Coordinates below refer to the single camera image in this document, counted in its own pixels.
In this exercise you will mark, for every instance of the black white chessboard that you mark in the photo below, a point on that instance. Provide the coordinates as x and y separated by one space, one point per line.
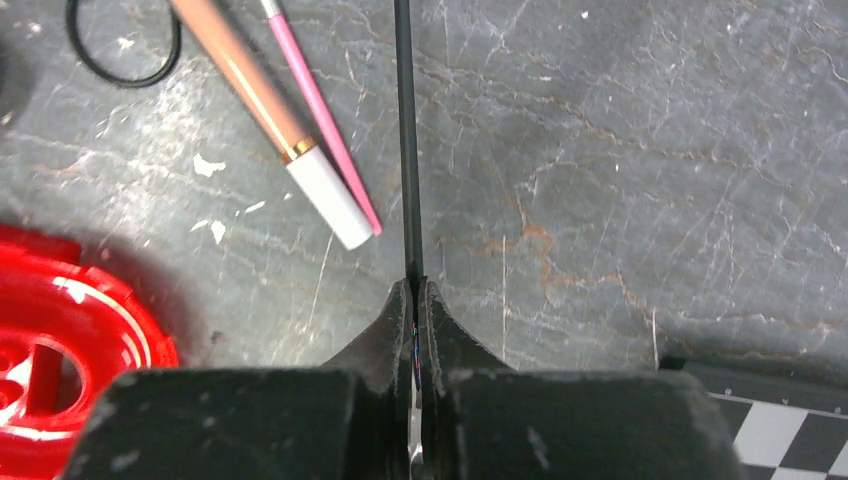
782 427

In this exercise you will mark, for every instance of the red D-shaped toy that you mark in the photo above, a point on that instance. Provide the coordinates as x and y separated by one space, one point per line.
67 331

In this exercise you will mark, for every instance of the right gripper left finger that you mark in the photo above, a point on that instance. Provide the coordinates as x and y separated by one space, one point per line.
379 353

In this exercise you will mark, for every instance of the pink white lip gloss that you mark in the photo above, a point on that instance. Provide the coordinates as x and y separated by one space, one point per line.
239 66

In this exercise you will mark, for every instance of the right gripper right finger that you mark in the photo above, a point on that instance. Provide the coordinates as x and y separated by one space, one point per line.
444 345

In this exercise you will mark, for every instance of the thin black pencil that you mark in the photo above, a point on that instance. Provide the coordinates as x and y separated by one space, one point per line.
408 145

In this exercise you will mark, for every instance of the pink thin pencil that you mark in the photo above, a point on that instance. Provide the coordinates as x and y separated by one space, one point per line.
321 112

